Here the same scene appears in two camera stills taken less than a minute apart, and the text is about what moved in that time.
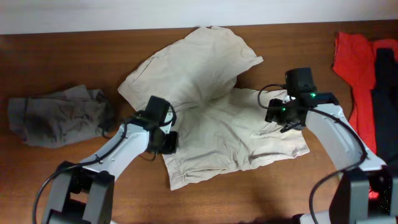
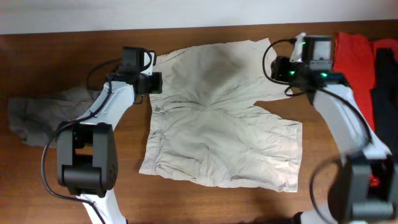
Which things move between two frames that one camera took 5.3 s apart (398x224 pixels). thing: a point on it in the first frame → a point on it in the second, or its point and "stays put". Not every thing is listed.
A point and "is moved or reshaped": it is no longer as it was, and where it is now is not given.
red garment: (354, 58) stays put
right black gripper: (275, 109) → (278, 68)
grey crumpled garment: (71, 116) stays put
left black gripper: (170, 142) → (154, 83)
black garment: (385, 101) stays put
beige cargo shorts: (221, 129) is moved or reshaped
